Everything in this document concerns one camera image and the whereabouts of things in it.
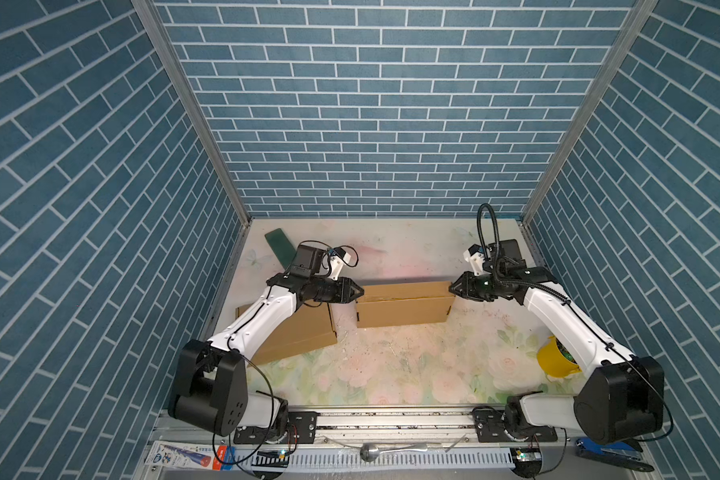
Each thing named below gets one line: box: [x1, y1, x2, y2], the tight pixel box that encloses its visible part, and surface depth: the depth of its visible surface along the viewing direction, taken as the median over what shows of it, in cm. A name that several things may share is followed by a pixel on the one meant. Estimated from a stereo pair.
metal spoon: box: [360, 443, 429, 463], surface depth 72 cm
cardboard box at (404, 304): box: [355, 281, 455, 328], surface depth 84 cm
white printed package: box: [145, 440, 237, 471], surface depth 71 cm
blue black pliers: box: [575, 437, 655, 472], surface depth 71 cm
